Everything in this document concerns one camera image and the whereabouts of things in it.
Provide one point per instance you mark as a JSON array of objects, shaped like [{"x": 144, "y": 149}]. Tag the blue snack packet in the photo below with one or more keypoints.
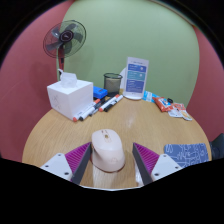
[{"x": 149, "y": 96}]

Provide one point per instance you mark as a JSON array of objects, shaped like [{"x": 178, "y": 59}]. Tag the white and orange snack packet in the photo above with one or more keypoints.
[{"x": 180, "y": 112}]

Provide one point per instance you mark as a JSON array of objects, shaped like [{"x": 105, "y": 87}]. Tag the blue patterned mouse pad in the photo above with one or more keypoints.
[{"x": 186, "y": 154}]

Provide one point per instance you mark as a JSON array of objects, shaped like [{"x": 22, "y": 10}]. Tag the white tissue box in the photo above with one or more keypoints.
[{"x": 70, "y": 98}]

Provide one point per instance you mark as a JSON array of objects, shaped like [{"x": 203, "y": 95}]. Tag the red-capped whiteboard marker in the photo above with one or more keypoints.
[
  {"x": 109, "y": 103},
  {"x": 85, "y": 111}
]

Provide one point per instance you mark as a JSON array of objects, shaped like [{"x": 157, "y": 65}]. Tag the pale pink computer mouse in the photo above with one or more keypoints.
[{"x": 108, "y": 151}]

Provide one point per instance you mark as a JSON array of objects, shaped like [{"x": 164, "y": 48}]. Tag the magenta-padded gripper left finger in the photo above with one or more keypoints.
[{"x": 76, "y": 160}]

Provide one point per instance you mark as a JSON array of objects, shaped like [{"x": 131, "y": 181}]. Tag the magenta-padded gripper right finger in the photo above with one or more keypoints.
[{"x": 148, "y": 160}]

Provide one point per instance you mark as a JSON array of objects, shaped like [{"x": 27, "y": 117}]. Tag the dark mesh pen cup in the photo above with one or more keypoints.
[{"x": 113, "y": 84}]

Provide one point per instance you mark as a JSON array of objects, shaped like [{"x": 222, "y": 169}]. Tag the black and red standing fan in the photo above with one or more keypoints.
[{"x": 65, "y": 36}]

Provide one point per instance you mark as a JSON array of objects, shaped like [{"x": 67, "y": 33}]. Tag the small black object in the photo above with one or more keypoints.
[{"x": 169, "y": 100}]

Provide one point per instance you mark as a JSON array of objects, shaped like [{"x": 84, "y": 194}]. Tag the white and blue sign stand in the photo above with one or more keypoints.
[{"x": 136, "y": 78}]

